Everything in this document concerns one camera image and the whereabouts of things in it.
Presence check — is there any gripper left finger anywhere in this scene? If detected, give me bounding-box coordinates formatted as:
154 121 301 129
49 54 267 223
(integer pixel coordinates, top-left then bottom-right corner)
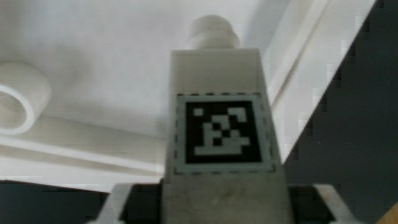
88 183 163 224

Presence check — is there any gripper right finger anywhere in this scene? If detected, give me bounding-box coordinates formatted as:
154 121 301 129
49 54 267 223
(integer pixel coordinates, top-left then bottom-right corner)
289 184 363 224

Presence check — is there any white table leg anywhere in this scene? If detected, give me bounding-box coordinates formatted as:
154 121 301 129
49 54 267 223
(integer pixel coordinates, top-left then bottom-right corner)
163 15 296 224

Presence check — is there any white square table top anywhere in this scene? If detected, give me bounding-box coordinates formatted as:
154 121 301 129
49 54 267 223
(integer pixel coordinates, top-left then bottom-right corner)
0 0 335 178

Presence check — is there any white U-shaped fence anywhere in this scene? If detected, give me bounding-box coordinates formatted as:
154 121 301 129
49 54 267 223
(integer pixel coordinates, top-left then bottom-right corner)
264 0 378 161

